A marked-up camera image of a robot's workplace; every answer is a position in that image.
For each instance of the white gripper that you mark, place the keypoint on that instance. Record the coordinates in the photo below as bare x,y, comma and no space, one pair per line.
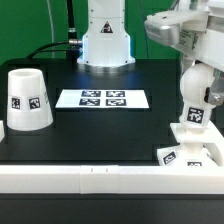
194,28

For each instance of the white lamp bulb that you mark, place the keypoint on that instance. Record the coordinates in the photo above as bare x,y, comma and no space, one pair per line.
193,85

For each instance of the white lamp base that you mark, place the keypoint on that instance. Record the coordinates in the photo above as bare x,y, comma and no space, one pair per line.
193,147

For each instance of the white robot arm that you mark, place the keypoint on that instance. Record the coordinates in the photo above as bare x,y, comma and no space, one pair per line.
106,47

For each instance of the white lamp shade cone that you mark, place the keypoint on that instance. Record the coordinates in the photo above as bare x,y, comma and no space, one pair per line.
28,107

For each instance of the white marker tag sheet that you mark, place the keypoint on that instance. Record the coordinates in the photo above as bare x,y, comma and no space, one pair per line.
83,98

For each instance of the white front fence bar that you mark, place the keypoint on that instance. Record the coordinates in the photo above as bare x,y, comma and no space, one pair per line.
110,179

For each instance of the white left fence block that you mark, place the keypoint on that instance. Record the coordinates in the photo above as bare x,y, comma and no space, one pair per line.
2,132

